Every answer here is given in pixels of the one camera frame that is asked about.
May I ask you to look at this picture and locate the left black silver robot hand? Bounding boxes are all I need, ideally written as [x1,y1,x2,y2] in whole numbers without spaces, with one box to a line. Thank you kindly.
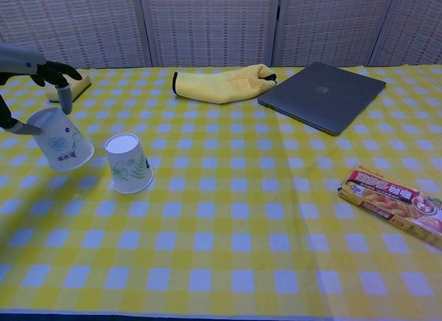
[0,42,84,136]

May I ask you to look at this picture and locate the white paper cup blue flower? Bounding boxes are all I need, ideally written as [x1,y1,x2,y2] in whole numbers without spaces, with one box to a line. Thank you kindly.
[26,107,95,173]

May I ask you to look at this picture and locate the white paper cup green leaves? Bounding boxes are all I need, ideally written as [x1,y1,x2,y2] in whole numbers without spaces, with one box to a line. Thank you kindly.
[104,132,155,195]

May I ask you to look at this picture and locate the yellow sponge with dark base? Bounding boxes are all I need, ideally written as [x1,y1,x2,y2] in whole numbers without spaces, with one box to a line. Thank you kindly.
[46,70,92,104]

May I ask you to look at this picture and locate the white lattice screen panel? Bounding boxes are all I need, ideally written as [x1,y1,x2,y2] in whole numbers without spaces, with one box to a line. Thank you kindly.
[0,0,153,70]
[139,0,281,68]
[368,0,442,67]
[271,0,398,68]

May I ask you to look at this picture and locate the yellow cloth with black trim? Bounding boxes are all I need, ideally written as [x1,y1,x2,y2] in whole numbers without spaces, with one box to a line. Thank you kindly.
[171,63,278,104]

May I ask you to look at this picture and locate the yellow white checkered tablecloth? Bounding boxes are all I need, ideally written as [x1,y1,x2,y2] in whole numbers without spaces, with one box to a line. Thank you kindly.
[0,64,442,318]

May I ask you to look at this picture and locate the grey closed laptop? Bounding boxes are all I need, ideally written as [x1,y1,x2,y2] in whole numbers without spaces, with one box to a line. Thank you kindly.
[257,61,387,137]

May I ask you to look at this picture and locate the curry roux box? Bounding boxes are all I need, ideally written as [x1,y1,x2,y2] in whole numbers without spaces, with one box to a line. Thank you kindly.
[337,164,442,251]

